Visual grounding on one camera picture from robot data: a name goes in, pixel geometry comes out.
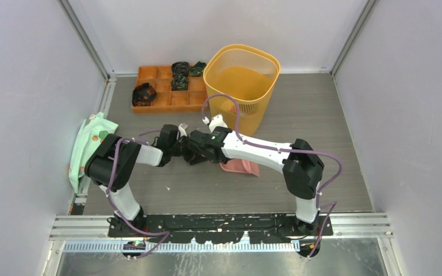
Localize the pink plastic dustpan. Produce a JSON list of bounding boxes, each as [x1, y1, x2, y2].
[[220, 159, 260, 177]]

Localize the yellow mesh waste basket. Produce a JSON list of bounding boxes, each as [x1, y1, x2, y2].
[[203, 44, 281, 136]]

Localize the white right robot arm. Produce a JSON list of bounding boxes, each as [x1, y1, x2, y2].
[[187, 126, 324, 236]]

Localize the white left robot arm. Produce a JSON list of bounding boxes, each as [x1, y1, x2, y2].
[[85, 124, 188, 237]]

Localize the orange compartment tray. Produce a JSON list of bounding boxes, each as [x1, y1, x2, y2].
[[131, 66, 207, 114]]

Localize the black green rolled sock middle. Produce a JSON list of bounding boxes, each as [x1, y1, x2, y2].
[[171, 75, 189, 91]]

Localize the green patterned cloth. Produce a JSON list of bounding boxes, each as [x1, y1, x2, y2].
[[68, 112, 119, 193]]

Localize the black rolled sock top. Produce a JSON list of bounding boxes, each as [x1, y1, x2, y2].
[[171, 62, 190, 77]]

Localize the dark green rolled sock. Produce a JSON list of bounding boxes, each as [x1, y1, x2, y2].
[[189, 61, 207, 78]]

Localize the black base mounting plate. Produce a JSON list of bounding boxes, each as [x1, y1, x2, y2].
[[107, 213, 334, 244]]

